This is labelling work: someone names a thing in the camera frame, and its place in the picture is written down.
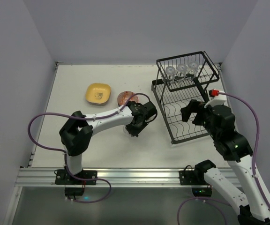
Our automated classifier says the clear glass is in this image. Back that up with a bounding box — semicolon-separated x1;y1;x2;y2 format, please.
187;61;199;76
163;66;176;82
176;63;187;79
123;126;131;136

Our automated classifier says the orange blue patterned bowl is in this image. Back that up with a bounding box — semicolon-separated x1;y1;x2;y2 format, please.
117;91;139;106

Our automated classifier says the yellow panda plate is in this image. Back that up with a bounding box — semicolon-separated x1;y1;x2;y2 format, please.
85;83;111;105

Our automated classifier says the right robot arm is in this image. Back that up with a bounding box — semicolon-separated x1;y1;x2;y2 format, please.
180;100;270;225

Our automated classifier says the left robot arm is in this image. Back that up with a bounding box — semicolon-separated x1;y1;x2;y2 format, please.
59;101;158;175

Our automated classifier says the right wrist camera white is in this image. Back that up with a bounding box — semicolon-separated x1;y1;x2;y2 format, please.
204;89;227;108

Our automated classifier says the black wire dish rack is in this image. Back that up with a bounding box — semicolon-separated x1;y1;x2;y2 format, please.
151;51;220;144

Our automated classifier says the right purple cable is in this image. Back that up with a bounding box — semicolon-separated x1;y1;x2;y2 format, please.
177;91;270;225

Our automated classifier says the aluminium mounting rail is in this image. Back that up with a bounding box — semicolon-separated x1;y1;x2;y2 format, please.
15;167;243;188

